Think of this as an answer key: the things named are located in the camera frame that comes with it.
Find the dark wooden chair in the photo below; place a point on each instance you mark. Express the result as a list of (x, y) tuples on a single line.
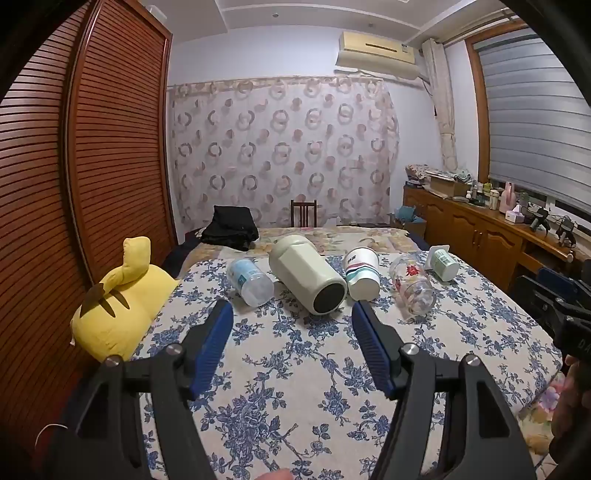
[(304, 214)]

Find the black clothing pile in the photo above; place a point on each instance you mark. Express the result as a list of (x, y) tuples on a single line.
[(229, 228)]

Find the teal cloth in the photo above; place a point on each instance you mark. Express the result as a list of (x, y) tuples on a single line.
[(406, 213)]

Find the white striped paper cup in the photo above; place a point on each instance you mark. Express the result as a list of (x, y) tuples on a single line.
[(362, 274)]

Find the cream insulated cup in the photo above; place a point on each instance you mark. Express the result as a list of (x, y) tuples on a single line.
[(304, 272)]

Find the pink bottle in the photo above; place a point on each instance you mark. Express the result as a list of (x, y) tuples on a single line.
[(508, 198)]

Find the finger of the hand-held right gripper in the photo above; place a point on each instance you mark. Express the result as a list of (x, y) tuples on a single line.
[(542, 300)]

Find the blue floral blanket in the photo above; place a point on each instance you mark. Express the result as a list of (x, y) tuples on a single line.
[(295, 369)]

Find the clear cup with red print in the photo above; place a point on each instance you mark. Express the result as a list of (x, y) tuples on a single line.
[(412, 286)]

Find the black desk gadget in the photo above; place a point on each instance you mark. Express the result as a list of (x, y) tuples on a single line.
[(538, 218), (565, 230)]

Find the white tissue box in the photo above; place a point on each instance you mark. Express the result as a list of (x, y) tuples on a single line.
[(514, 216)]

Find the cardboard box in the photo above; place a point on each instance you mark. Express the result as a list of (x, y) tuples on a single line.
[(449, 187)]

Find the grey window blind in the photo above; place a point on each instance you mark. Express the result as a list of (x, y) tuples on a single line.
[(540, 120)]

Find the yellow plush toy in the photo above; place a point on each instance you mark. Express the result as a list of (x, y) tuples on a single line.
[(122, 304)]

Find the person's right hand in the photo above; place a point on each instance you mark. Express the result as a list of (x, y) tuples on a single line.
[(575, 392)]

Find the wall air conditioner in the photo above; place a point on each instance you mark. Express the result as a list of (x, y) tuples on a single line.
[(376, 53)]

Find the bed with floral sheet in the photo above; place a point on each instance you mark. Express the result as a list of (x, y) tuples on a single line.
[(323, 237)]

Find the white cup with green label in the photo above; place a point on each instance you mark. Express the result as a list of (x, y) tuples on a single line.
[(444, 264)]

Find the clear plastic water bottle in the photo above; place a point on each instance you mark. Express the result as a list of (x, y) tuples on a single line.
[(249, 281)]

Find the wooden sideboard cabinet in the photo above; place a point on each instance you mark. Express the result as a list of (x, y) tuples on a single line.
[(466, 230)]

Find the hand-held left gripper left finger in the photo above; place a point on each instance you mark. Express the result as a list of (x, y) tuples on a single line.
[(213, 339)]

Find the white small bottle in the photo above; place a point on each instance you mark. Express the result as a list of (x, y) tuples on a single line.
[(495, 199)]

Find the brown louvered wardrobe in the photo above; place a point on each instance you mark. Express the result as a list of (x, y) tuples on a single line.
[(92, 161)]

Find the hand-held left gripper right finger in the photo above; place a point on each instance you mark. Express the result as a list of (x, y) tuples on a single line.
[(373, 344)]

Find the tied beige curtain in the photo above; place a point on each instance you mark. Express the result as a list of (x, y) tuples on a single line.
[(442, 101)]

